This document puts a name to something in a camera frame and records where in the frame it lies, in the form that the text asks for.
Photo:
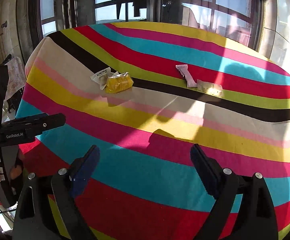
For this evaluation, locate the white nut packet red logo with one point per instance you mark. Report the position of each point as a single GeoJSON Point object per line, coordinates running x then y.
{"type": "Point", "coordinates": [102, 76]}

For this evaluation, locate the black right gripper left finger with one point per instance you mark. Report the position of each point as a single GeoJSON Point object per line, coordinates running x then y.
{"type": "Point", "coordinates": [33, 214]}

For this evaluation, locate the yellow cake packet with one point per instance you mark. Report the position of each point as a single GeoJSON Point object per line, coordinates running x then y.
{"type": "Point", "coordinates": [118, 83]}

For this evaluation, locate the clear nougat packet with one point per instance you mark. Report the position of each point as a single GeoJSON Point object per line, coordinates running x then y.
{"type": "Point", "coordinates": [210, 88]}

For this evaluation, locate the pink wrapper snack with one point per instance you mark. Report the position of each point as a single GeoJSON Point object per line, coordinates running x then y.
{"type": "Point", "coordinates": [183, 69]}

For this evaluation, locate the colourful striped tablecloth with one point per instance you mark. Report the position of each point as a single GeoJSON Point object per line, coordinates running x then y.
{"type": "Point", "coordinates": [145, 185]}

